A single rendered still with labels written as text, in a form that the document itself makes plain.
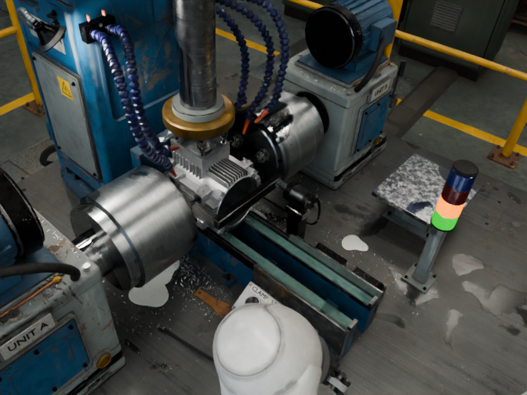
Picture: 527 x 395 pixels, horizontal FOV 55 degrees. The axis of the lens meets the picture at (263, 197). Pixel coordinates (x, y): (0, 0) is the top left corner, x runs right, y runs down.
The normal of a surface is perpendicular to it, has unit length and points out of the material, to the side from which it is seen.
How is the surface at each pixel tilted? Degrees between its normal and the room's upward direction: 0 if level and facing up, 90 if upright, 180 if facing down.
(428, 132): 0
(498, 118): 0
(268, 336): 17
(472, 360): 0
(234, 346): 36
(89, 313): 89
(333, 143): 90
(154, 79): 90
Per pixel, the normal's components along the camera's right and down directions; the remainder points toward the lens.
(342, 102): -0.66, 0.49
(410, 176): 0.05, -0.73
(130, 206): 0.31, -0.51
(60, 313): 0.75, 0.47
